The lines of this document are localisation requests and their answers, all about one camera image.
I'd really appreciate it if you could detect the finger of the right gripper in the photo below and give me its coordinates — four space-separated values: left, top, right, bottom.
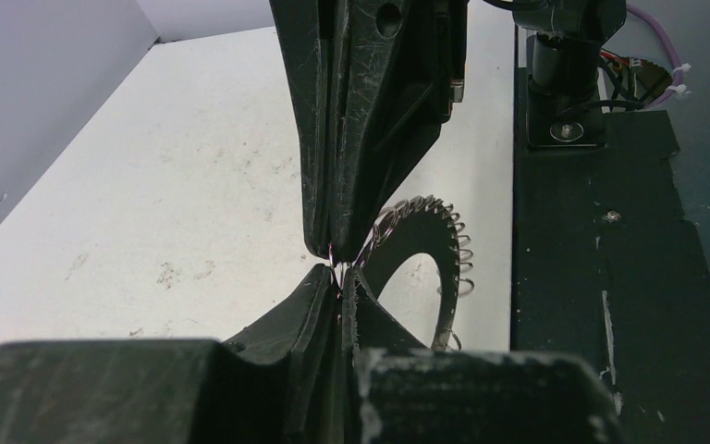
270 1 343 258
330 1 468 261

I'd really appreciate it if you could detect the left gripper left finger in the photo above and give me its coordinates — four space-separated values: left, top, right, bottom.
0 265 333 443

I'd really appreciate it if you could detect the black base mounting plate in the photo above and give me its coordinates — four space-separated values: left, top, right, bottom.
510 31 710 443

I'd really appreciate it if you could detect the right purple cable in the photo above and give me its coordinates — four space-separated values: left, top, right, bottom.
624 3 693 112

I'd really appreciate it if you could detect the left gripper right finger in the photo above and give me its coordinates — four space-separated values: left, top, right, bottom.
341 267 625 443

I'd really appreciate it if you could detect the metal disc with keyrings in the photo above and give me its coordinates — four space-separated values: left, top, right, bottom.
339 195 474 352

